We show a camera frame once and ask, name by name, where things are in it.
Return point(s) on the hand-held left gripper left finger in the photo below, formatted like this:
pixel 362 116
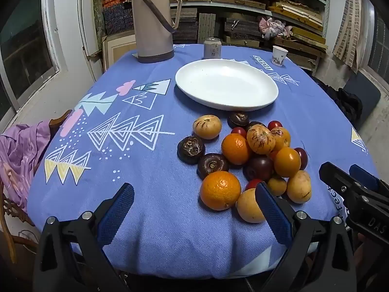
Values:
pixel 118 216

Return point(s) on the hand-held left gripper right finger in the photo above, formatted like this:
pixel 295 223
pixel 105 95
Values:
pixel 273 216

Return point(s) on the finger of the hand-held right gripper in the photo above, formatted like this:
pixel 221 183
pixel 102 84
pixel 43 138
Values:
pixel 363 175
pixel 334 176

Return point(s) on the plain yellow pepino melon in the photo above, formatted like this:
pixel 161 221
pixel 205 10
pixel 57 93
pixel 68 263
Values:
pixel 246 206

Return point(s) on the small yellow fruit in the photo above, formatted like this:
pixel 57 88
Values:
pixel 276 186

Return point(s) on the yellow spotted pepino melon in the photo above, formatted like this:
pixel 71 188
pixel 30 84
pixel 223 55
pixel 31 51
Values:
pixel 299 187

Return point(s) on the orange round tomato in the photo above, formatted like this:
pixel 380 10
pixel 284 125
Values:
pixel 287 161

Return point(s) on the dark purple tomato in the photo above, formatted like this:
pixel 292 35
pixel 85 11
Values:
pixel 258 168

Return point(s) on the orange mandarin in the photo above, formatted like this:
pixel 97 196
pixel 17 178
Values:
pixel 235 149
pixel 220 190

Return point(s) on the orange striped pepino melon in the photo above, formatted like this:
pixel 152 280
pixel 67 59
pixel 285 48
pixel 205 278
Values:
pixel 283 138

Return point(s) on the large striped pepino melon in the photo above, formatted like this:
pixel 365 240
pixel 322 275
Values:
pixel 260 140

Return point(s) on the dark water chestnut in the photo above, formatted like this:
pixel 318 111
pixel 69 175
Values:
pixel 212 165
pixel 238 119
pixel 190 150

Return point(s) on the maroon purple tomato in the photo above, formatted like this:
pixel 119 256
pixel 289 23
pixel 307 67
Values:
pixel 253 125

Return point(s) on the pale striped pepino melon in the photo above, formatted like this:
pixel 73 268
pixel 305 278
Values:
pixel 207 126

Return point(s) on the white oval plate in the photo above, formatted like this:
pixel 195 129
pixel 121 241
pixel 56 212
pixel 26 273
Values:
pixel 225 82

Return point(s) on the blue printed tablecloth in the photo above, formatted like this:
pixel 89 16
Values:
pixel 152 188

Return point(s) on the black cloth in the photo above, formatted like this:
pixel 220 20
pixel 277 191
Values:
pixel 349 103

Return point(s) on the dark blue chair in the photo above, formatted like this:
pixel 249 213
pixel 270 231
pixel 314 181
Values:
pixel 364 94

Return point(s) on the wooden chair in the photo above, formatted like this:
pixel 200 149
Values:
pixel 59 121

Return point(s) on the purple cloth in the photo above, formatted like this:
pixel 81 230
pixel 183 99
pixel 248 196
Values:
pixel 18 158

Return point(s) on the white floral paper cup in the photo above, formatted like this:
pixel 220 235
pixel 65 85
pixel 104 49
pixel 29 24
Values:
pixel 279 56

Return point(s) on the beige checked curtain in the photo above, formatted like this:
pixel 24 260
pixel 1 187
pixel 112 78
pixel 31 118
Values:
pixel 349 21

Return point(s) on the pink crumpled cloth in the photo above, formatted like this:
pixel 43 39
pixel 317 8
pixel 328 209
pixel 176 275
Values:
pixel 273 27

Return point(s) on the white drink can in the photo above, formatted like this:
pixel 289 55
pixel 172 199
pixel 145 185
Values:
pixel 212 50

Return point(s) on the white board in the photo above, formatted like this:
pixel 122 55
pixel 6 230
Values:
pixel 88 30

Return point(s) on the grey patterned panel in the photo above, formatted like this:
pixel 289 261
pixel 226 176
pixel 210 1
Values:
pixel 207 29

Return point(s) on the dark glass sliding window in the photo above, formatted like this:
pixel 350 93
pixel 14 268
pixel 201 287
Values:
pixel 21 45

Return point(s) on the beige thermos flask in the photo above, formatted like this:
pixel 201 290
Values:
pixel 152 21

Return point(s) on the stack of patterned fabric boxes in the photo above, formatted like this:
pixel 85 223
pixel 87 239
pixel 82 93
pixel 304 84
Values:
pixel 117 18

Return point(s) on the white metal shelf rack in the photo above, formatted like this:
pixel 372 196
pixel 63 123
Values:
pixel 212 4

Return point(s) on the wooden picture frame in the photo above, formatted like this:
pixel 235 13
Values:
pixel 120 50

